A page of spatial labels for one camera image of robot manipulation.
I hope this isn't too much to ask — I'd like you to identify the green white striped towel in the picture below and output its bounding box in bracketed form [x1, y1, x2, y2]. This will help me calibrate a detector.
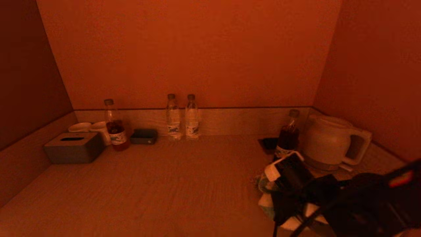
[255, 173, 329, 231]

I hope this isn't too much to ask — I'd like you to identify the clear water bottle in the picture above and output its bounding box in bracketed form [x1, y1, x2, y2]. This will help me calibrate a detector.
[166, 94, 182, 141]
[185, 94, 200, 140]

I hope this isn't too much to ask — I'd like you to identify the white electric kettle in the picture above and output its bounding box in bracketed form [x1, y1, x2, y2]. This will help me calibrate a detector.
[302, 115, 373, 167]

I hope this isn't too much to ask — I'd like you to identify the black camera cable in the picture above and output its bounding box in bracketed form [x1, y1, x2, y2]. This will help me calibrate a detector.
[272, 194, 349, 237]

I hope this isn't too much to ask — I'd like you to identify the full tea bottle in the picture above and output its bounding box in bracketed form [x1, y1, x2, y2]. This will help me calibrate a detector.
[274, 109, 300, 162]

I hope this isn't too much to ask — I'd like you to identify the white mug with handle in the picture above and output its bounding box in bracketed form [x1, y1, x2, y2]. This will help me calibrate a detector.
[89, 121, 111, 146]

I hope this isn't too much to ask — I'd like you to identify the white kettle base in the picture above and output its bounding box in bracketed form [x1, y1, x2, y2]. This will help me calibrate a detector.
[308, 158, 352, 172]

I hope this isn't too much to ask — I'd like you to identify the grey-blue tissue box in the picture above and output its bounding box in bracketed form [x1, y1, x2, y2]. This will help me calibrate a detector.
[44, 132, 106, 164]

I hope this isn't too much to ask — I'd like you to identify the half-full tea bottle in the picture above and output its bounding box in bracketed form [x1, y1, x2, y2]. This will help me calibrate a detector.
[104, 99, 130, 151]

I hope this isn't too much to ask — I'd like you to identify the white cup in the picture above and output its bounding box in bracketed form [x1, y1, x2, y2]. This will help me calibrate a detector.
[68, 122, 92, 133]

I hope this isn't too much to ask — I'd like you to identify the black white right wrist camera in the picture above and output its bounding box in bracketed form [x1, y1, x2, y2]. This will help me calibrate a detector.
[264, 151, 313, 192]

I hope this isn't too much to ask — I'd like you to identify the small dark coaster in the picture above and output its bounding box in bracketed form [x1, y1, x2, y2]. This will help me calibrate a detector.
[259, 138, 279, 154]

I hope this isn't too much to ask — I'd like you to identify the small teal tray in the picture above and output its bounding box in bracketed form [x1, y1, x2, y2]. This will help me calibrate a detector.
[130, 128, 158, 145]

